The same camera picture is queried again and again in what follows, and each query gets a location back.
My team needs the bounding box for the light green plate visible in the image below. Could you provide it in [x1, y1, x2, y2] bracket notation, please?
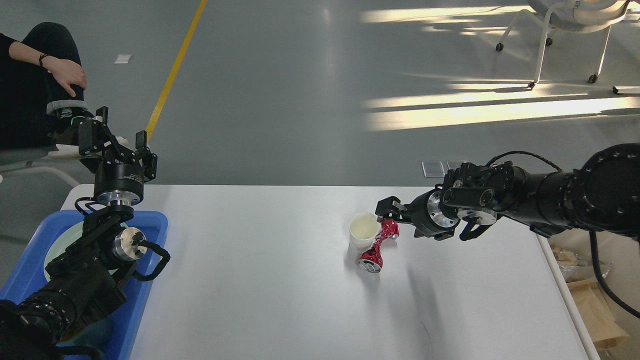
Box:
[43, 221, 83, 282]

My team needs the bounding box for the crushed red soda can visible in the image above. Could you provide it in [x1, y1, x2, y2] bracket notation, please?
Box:
[356, 219, 400, 274]

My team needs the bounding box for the seated person's black trousers leg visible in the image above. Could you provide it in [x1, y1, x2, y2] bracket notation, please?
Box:
[0, 22, 89, 150]

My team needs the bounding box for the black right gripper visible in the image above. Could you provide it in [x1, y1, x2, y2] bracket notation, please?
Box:
[375, 189, 460, 241]

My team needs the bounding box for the brown paper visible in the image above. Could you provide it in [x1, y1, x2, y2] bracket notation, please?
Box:
[551, 246, 579, 267]

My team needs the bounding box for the blue plastic tray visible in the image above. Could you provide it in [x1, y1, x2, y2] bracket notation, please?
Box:
[0, 210, 169, 360]

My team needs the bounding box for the seated person's hand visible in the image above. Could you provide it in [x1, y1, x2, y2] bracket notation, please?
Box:
[39, 55, 87, 98]

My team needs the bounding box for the seated person's forearm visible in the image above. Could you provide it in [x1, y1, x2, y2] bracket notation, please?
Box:
[7, 41, 47, 68]

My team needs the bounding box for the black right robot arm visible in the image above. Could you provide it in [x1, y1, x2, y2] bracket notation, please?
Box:
[375, 143, 640, 317]

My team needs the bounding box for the aluminium foil tray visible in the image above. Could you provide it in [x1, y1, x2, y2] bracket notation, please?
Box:
[557, 255, 597, 283]

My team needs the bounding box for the small white paper cup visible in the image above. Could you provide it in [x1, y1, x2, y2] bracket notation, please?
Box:
[349, 212, 381, 251]

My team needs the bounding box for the white plastic bin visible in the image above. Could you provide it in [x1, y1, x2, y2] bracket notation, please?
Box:
[537, 229, 640, 360]

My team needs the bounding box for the black and white shoe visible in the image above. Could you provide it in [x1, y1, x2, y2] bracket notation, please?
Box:
[51, 106, 128, 160]

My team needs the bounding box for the white chair on castors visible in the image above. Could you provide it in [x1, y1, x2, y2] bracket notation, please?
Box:
[494, 0, 631, 89]

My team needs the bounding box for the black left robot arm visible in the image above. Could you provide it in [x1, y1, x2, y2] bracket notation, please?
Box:
[1, 106, 170, 360]

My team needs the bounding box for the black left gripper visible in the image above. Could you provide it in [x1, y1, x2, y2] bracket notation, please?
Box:
[78, 105, 158, 207]

